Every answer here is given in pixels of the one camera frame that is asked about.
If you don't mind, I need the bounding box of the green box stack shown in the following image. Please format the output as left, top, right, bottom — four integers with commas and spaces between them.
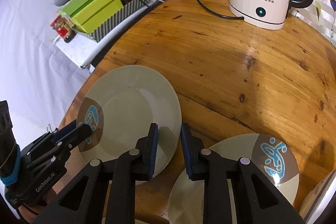
59, 0, 123, 34

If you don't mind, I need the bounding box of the red small package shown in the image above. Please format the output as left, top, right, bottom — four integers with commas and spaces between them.
50, 15, 76, 43

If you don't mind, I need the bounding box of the beige plate blue motif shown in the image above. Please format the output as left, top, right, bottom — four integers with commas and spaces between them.
76, 65, 182, 176

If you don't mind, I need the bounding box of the striped storage tray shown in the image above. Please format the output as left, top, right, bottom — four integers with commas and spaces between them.
74, 0, 151, 43

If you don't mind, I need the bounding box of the white bowl at edge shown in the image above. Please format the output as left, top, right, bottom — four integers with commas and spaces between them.
299, 170, 336, 224

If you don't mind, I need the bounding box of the beige plate brown patch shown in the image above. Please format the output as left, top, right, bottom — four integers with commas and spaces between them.
168, 132, 302, 223

